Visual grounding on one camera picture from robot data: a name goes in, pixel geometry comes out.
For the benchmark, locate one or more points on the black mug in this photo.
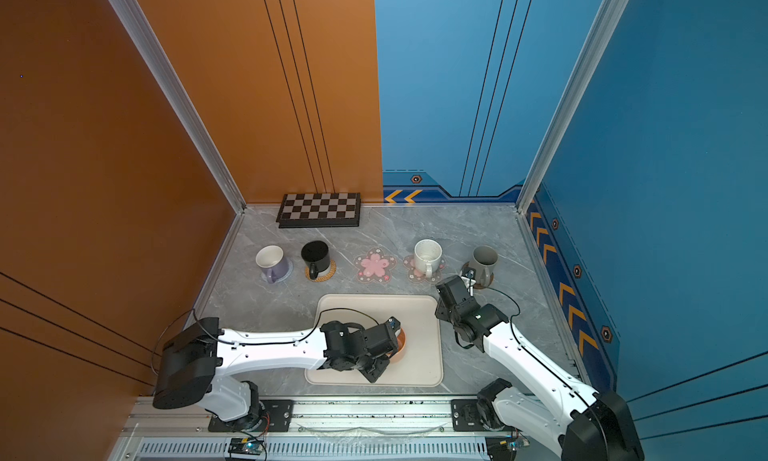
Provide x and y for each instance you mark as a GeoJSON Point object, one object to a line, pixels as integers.
{"type": "Point", "coordinates": [316, 256]}

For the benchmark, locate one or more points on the blue woven round coaster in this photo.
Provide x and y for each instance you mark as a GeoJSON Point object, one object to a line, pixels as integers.
{"type": "Point", "coordinates": [285, 264]}

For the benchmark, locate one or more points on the beige serving tray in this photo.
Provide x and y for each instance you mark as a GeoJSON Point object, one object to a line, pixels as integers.
{"type": "Point", "coordinates": [417, 364]}

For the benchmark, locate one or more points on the brown white chessboard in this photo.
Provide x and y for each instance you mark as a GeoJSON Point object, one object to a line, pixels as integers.
{"type": "Point", "coordinates": [319, 210]}

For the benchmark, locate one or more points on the tan rattan round coaster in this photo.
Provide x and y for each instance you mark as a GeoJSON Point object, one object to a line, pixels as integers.
{"type": "Point", "coordinates": [324, 275]}

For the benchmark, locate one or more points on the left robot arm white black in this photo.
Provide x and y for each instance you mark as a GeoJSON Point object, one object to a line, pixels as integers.
{"type": "Point", "coordinates": [199, 366]}

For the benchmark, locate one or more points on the purple mug white inside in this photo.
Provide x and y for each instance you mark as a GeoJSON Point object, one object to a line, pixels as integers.
{"type": "Point", "coordinates": [268, 257]}

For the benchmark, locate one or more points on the green circuit board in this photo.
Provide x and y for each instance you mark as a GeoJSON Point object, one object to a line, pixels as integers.
{"type": "Point", "coordinates": [246, 448]}

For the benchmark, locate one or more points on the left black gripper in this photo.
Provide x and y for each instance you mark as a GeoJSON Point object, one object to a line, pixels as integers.
{"type": "Point", "coordinates": [384, 364]}

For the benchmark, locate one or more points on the grey mug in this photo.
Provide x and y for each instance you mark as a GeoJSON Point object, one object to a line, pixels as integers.
{"type": "Point", "coordinates": [484, 255]}

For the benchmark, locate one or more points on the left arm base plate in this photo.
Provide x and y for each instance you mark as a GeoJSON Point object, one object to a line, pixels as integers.
{"type": "Point", "coordinates": [273, 414]}

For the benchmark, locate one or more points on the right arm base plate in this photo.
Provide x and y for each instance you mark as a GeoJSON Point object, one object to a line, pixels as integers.
{"type": "Point", "coordinates": [469, 415]}

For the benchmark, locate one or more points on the orange pink mug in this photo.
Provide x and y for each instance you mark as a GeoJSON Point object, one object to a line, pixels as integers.
{"type": "Point", "coordinates": [401, 340]}

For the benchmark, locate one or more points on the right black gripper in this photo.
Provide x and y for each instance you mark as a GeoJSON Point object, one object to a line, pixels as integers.
{"type": "Point", "coordinates": [441, 309]}

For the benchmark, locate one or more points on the brown wooden round coaster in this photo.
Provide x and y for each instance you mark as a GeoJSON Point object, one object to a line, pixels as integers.
{"type": "Point", "coordinates": [483, 276]}

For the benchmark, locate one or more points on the pink flower coaster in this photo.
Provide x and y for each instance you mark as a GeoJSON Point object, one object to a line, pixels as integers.
{"type": "Point", "coordinates": [417, 276]}
{"type": "Point", "coordinates": [375, 266]}

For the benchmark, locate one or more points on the aluminium rail frame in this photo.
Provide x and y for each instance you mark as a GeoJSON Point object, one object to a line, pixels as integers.
{"type": "Point", "coordinates": [378, 427]}

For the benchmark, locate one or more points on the right small circuit board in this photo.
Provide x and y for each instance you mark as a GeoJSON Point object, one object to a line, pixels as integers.
{"type": "Point", "coordinates": [505, 448]}

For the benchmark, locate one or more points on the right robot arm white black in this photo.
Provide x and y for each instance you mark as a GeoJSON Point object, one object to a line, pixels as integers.
{"type": "Point", "coordinates": [569, 417]}

